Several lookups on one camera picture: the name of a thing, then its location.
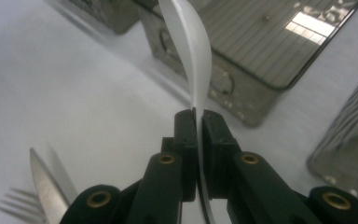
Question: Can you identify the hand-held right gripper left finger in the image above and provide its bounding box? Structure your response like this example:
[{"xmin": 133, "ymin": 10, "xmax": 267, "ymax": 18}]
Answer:
[{"xmin": 161, "ymin": 107, "xmax": 199, "ymax": 203}]

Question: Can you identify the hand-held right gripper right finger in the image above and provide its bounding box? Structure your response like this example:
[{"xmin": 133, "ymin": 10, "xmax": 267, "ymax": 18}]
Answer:
[{"xmin": 200, "ymin": 108, "xmax": 242, "ymax": 201}]

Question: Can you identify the white spoon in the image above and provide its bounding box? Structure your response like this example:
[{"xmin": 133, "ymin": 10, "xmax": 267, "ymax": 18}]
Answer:
[{"xmin": 158, "ymin": 0, "xmax": 217, "ymax": 224}]

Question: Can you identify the white table mat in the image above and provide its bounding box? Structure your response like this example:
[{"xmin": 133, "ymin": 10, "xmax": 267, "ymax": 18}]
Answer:
[{"xmin": 0, "ymin": 0, "xmax": 358, "ymax": 224}]

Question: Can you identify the metal fork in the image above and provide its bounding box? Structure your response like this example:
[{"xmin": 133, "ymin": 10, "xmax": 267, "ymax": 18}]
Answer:
[{"xmin": 0, "ymin": 186, "xmax": 47, "ymax": 224}]

